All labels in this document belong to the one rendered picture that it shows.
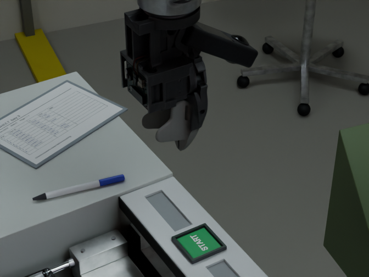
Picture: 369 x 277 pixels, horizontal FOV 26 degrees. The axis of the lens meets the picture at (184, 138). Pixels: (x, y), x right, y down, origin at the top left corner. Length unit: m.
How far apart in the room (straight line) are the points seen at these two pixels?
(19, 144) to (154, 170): 0.23
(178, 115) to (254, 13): 2.81
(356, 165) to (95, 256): 0.40
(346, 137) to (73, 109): 0.47
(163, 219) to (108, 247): 0.10
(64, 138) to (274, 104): 1.91
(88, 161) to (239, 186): 1.51
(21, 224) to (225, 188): 1.61
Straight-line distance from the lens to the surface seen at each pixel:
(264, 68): 3.21
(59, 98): 1.41
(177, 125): 1.01
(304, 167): 2.83
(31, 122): 1.35
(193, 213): 1.16
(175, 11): 0.91
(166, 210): 1.17
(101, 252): 1.19
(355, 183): 1.19
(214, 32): 0.98
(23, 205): 1.19
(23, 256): 1.19
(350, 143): 1.19
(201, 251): 1.10
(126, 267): 1.20
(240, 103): 3.13
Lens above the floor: 1.73
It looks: 36 degrees down
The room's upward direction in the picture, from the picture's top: straight up
